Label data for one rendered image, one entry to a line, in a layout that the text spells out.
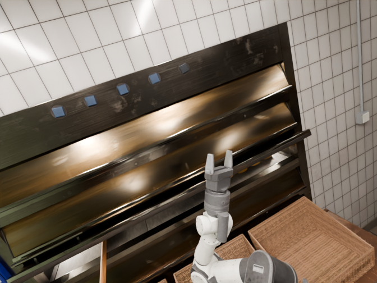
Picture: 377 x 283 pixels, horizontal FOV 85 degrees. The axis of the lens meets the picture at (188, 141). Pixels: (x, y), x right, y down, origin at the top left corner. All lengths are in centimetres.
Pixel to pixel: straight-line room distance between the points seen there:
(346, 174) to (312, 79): 94
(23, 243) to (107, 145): 64
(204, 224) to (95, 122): 72
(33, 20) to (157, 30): 52
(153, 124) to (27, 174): 65
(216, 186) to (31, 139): 87
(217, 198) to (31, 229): 100
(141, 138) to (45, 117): 44
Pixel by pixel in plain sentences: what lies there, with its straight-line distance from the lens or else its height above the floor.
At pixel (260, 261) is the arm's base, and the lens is 80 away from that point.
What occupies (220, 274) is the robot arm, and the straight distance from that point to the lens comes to 92.
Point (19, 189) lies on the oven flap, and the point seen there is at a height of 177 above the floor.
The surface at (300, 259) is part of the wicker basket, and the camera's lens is 185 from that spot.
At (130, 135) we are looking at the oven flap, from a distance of 115.
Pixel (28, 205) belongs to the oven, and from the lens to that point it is 131.
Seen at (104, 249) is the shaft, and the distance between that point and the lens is 150.
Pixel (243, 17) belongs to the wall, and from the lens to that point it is 139.
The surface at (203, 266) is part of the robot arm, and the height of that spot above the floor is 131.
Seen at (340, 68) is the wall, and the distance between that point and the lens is 192.
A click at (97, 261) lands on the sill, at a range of 151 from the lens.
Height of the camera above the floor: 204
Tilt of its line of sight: 19 degrees down
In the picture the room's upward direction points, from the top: 19 degrees counter-clockwise
